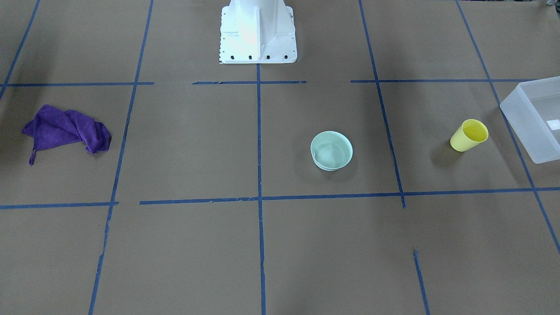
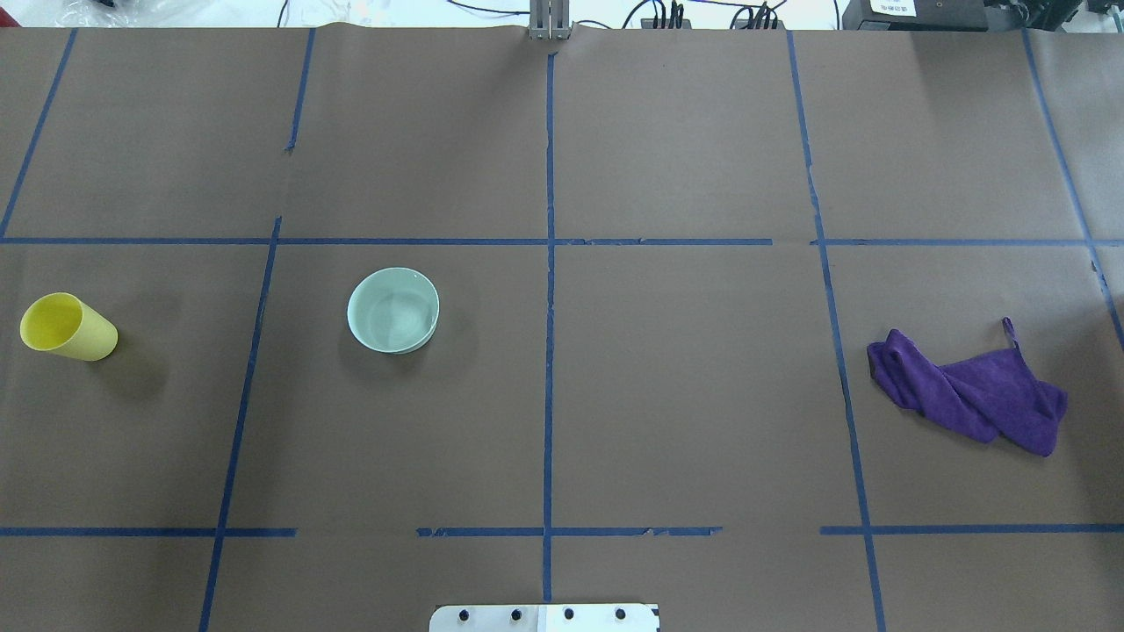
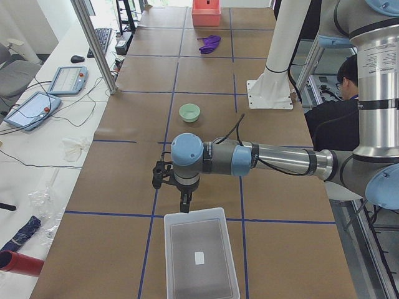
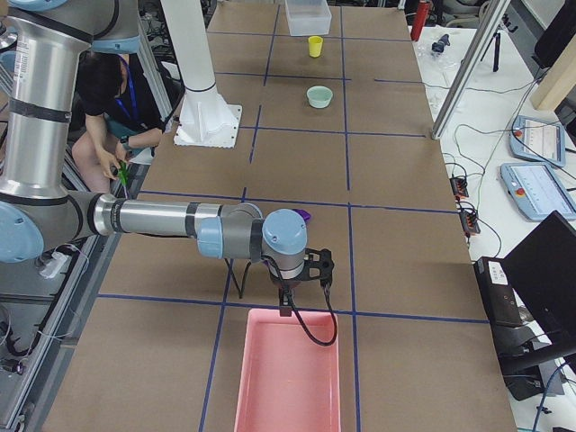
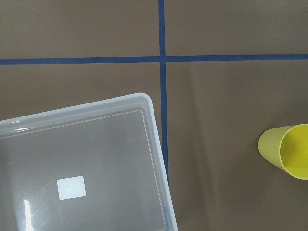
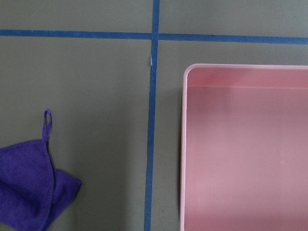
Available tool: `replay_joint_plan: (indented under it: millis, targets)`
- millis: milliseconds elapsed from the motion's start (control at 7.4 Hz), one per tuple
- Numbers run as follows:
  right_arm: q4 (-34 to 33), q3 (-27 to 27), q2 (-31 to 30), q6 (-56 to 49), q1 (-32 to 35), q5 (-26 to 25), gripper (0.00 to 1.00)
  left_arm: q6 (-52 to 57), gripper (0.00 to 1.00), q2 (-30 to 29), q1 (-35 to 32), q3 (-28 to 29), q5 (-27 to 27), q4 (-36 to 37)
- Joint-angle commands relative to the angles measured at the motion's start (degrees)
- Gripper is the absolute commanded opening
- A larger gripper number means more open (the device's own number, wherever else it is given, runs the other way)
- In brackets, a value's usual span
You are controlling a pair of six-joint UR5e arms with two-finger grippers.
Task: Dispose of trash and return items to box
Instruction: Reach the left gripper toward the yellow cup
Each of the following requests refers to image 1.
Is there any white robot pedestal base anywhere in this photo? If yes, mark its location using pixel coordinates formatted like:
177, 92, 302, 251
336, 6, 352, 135
219, 0, 298, 64

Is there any purple microfiber cloth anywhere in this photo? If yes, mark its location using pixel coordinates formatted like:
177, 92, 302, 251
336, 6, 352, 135
21, 105, 112, 165

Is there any translucent plastic storage box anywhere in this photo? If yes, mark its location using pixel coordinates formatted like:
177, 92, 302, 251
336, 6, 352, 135
500, 77, 560, 164

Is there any yellow plastic cup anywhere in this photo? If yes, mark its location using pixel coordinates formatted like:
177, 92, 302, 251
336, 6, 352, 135
450, 119, 489, 152

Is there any mint green bowl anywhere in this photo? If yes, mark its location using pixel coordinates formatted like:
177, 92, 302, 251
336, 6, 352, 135
310, 131, 354, 172

